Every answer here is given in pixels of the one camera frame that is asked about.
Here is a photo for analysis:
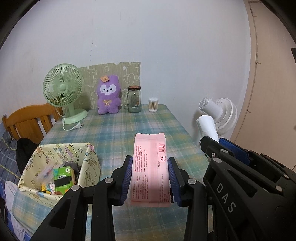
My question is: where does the white crumpled cloth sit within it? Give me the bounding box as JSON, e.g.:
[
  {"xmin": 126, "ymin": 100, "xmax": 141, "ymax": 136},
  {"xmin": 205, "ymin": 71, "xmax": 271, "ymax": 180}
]
[{"xmin": 4, "ymin": 181, "xmax": 26, "ymax": 240}]

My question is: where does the plaid tablecloth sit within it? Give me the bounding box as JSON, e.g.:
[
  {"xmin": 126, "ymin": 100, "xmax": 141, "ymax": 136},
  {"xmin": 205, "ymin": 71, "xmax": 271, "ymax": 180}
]
[{"xmin": 11, "ymin": 104, "xmax": 215, "ymax": 241}]

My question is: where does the purple plush toy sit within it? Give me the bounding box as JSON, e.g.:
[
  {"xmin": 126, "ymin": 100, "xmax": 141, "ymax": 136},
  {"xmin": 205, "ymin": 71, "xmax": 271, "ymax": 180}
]
[{"xmin": 96, "ymin": 75, "xmax": 121, "ymax": 114}]

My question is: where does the beige cartoon wall mat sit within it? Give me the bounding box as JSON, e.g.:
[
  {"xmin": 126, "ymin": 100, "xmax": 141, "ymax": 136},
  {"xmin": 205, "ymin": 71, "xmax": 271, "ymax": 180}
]
[{"xmin": 74, "ymin": 62, "xmax": 140, "ymax": 110}]

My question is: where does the clear bag of straws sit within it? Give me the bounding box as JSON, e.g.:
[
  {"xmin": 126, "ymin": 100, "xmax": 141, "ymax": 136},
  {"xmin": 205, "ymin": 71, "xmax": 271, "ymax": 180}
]
[{"xmin": 36, "ymin": 163, "xmax": 61, "ymax": 184}]

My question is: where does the white fan power cord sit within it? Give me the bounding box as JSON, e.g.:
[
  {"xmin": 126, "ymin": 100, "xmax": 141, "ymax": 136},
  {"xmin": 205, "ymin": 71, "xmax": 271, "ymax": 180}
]
[{"xmin": 55, "ymin": 107, "xmax": 84, "ymax": 132}]

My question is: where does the pink paper packet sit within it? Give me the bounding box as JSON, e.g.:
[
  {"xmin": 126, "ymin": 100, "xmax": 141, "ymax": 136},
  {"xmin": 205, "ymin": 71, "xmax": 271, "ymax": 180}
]
[{"xmin": 130, "ymin": 133, "xmax": 171, "ymax": 207}]

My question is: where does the beige door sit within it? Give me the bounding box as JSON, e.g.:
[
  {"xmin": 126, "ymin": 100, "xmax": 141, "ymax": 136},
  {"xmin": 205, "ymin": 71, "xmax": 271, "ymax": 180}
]
[{"xmin": 230, "ymin": 1, "xmax": 295, "ymax": 170}]

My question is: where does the white standing fan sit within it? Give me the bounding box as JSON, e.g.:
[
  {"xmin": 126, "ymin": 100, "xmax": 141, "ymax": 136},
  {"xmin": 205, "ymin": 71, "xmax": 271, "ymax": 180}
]
[{"xmin": 199, "ymin": 97, "xmax": 238, "ymax": 136}]

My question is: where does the green desk fan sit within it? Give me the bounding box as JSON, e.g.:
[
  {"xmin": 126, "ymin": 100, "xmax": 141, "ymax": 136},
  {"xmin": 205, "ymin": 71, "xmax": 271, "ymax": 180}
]
[{"xmin": 43, "ymin": 63, "xmax": 87, "ymax": 125}]

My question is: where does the blue plaid bedding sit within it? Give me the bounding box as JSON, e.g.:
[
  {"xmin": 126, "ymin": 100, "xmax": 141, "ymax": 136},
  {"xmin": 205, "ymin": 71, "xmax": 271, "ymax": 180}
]
[{"xmin": 0, "ymin": 132, "xmax": 21, "ymax": 185}]

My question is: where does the glass mason jar mug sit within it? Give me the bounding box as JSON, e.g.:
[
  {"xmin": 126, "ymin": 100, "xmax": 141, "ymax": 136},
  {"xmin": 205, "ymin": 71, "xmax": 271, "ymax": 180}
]
[{"xmin": 122, "ymin": 85, "xmax": 142, "ymax": 113}]

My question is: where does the yellow cartoon storage box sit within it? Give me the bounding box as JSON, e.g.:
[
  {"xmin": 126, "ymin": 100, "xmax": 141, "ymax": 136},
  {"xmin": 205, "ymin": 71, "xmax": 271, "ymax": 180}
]
[{"xmin": 18, "ymin": 143, "xmax": 101, "ymax": 207}]

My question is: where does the cotton swab container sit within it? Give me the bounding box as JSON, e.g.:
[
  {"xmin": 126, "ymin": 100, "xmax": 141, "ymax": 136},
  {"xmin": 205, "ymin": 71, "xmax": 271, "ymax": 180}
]
[{"xmin": 148, "ymin": 97, "xmax": 159, "ymax": 113}]

